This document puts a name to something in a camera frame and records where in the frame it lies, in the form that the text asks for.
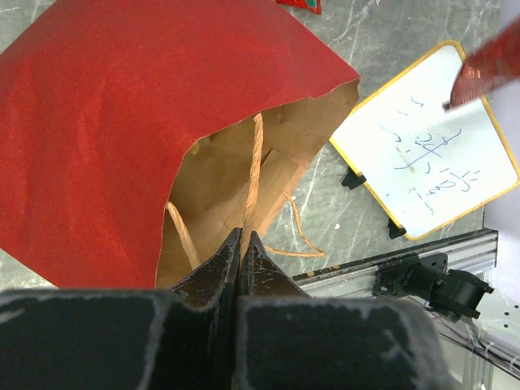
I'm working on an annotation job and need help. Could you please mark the red paper bag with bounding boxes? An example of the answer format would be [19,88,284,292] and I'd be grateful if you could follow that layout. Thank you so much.
[1,1,359,288]

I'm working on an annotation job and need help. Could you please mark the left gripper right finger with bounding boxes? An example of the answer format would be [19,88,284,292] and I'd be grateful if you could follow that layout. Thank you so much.
[235,234,451,389]

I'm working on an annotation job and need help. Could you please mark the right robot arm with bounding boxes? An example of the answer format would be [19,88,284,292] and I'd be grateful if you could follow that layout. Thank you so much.
[372,253,494,323]

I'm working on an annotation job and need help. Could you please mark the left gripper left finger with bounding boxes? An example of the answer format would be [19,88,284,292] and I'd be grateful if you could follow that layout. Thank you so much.
[1,229,241,389]

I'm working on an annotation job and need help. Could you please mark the loose wires under table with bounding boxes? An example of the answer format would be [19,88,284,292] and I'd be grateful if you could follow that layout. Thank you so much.
[430,312,520,366]

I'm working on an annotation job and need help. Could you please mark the small whiteboard yellow frame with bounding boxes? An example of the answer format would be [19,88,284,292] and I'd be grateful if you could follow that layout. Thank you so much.
[331,41,519,241]

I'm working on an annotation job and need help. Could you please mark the aluminium rail frame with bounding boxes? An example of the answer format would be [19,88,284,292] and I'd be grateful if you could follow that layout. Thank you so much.
[292,228,498,297]

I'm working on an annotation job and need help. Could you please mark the red Doritos bag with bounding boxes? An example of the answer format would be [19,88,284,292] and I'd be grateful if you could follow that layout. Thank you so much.
[443,17,519,111]

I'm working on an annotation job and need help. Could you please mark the red noodle snack bag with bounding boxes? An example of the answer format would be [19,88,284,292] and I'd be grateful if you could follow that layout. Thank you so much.
[275,0,322,15]

